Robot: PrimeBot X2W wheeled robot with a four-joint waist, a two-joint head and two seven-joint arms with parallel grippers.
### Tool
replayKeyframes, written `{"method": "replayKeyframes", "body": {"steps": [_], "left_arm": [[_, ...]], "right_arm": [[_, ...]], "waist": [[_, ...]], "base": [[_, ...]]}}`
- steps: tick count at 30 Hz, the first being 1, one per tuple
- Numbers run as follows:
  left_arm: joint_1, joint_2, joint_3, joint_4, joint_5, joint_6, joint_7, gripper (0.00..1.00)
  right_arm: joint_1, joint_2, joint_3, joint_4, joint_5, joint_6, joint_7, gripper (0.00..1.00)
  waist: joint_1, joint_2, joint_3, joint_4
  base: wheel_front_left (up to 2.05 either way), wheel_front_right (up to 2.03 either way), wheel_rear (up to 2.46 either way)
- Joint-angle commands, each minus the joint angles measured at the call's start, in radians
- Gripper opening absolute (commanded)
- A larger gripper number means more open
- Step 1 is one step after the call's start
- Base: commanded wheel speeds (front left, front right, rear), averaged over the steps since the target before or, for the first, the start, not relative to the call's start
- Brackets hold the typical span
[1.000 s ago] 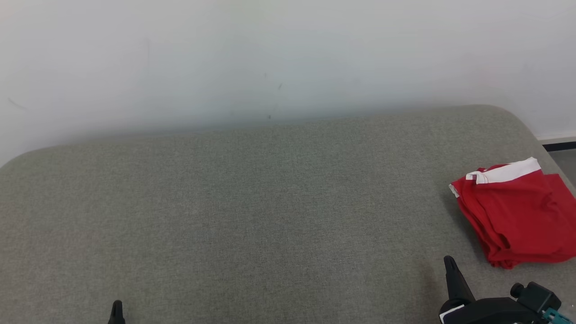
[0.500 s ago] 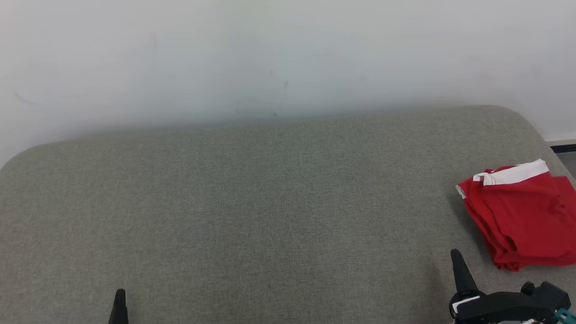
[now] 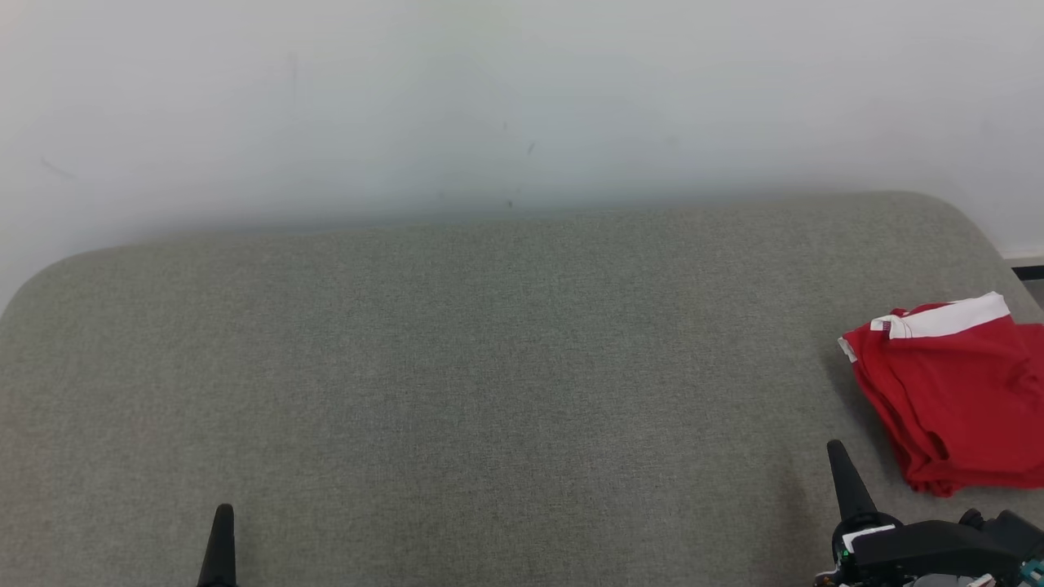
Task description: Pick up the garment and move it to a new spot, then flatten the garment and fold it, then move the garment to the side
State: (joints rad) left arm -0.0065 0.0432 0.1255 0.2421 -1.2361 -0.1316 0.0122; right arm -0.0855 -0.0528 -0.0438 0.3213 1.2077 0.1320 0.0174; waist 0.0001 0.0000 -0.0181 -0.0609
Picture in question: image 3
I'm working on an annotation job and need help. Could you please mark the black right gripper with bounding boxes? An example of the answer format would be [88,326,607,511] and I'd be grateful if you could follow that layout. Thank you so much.
[816,440,1024,587]

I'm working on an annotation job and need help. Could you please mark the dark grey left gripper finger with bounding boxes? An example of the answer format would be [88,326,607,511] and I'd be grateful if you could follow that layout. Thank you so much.
[197,504,239,587]

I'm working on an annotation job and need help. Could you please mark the red shorts with white stripe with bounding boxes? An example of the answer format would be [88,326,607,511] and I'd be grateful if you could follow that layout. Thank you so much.
[838,292,1044,470]

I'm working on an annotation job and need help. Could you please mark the grey fabric sofa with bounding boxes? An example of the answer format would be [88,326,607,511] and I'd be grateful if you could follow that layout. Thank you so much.
[0,191,1044,587]

